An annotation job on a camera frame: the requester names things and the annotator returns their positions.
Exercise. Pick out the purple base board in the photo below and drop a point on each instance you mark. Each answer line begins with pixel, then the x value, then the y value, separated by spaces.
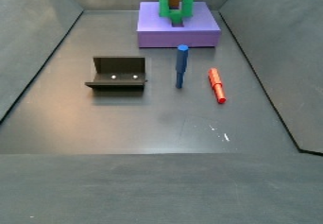
pixel 198 31

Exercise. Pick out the red cylindrical peg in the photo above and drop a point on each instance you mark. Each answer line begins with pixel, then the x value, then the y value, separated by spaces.
pixel 216 85

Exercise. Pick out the blue cylindrical peg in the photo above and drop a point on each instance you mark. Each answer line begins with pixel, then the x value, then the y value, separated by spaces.
pixel 181 56

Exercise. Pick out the green U-shaped block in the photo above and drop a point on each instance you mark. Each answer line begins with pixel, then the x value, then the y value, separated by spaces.
pixel 176 14

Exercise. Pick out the black angle bracket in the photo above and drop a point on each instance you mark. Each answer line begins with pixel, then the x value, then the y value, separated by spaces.
pixel 118 71

